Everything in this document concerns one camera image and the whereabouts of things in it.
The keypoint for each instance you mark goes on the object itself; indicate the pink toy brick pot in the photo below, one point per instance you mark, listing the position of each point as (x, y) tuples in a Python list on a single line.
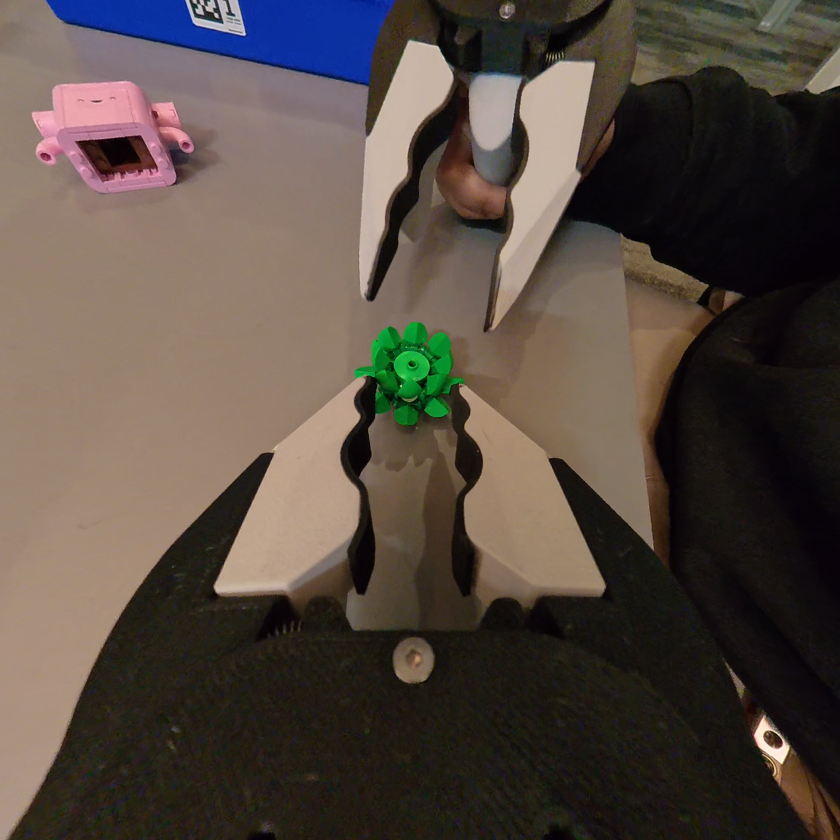
[(98, 102)]

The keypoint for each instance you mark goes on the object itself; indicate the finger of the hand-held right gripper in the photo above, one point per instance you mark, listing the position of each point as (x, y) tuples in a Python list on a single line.
[(554, 151), (394, 131)]

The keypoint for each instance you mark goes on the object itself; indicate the large green brick leaf rosette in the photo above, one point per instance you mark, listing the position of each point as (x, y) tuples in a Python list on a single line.
[(407, 415)]

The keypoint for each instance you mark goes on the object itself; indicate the person's right hand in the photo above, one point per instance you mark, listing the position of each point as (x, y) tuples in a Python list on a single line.
[(466, 187)]

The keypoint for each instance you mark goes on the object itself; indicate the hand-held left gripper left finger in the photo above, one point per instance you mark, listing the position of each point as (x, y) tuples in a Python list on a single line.
[(289, 525)]

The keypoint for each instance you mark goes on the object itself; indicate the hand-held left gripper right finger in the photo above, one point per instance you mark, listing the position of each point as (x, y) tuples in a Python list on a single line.
[(535, 525)]

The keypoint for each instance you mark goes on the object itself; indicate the blue plastic bin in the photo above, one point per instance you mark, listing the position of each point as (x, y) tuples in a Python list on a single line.
[(295, 33)]

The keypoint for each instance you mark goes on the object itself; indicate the person's black clad torso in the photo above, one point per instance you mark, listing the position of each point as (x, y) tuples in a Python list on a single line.
[(754, 492)]

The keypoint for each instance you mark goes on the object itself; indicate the white table leg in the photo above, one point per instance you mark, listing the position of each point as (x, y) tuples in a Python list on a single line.
[(781, 13)]

